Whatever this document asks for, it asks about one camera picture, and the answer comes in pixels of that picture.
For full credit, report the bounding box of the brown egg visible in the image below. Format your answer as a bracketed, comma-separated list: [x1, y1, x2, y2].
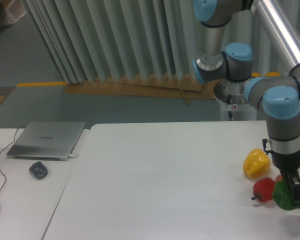
[275, 174, 283, 182]

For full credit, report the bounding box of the yellow bell pepper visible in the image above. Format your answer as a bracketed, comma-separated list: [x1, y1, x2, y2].
[242, 148, 271, 179]

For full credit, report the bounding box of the red bell pepper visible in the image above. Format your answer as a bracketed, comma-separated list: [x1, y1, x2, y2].
[251, 177, 276, 203]

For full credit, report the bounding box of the flat brown cardboard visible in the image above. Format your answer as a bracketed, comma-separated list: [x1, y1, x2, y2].
[63, 75, 219, 105]

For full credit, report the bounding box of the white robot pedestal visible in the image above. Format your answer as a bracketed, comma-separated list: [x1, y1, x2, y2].
[213, 76, 266, 122]

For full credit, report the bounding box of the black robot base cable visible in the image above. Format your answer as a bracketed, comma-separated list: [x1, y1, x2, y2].
[226, 94, 234, 122]

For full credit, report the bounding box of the grey pleated curtain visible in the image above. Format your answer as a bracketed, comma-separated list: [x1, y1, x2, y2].
[23, 0, 300, 90]

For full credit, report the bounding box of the silver closed laptop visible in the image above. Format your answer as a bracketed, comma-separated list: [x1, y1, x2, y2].
[6, 121, 86, 161]

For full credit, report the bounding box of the green bell pepper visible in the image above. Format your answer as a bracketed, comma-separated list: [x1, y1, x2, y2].
[272, 180, 300, 211]

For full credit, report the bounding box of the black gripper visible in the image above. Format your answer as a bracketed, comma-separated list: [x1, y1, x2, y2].
[271, 150, 300, 206]

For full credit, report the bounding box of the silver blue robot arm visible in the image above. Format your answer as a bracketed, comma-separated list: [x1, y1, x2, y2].
[192, 0, 300, 208]

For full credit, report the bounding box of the black mouse cable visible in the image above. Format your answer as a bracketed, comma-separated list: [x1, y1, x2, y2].
[0, 125, 27, 202]

